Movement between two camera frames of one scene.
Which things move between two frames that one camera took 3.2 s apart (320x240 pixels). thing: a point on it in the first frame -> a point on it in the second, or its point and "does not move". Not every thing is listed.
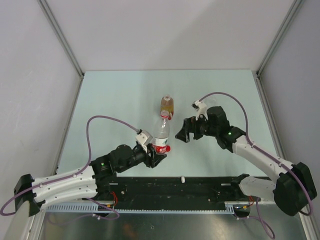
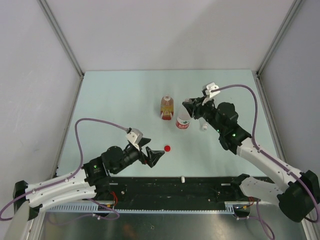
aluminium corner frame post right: [257, 73] does not move
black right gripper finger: [183, 135] -> [189, 106]
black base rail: [172, 189] does not move
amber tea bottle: [167, 103] does not move
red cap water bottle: [161, 136] -> [183, 121]
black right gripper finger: [189, 123] -> [196, 101]
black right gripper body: [202, 127] -> [207, 111]
